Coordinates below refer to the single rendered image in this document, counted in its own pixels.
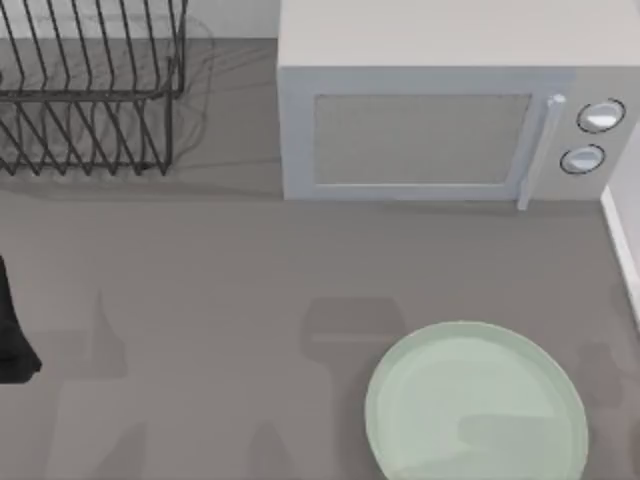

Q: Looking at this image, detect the microwave oven door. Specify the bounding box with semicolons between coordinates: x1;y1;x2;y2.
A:
278;66;556;202

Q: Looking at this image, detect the microwave door handle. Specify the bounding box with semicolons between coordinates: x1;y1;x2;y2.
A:
516;93;567;211

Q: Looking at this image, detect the pale green plate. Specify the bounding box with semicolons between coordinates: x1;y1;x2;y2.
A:
364;320;590;480

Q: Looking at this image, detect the small microwave knob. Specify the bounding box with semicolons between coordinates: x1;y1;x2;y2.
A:
559;143;606;176

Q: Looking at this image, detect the pale microwave oven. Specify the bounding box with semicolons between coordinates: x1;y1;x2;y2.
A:
276;0;640;211

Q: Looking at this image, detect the large microwave knob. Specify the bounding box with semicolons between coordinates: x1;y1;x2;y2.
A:
576;98;627;134

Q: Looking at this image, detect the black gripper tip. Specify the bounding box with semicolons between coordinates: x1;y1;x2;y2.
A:
0;255;43;385

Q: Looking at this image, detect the black wire dish rack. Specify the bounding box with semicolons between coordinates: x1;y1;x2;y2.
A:
0;0;190;177

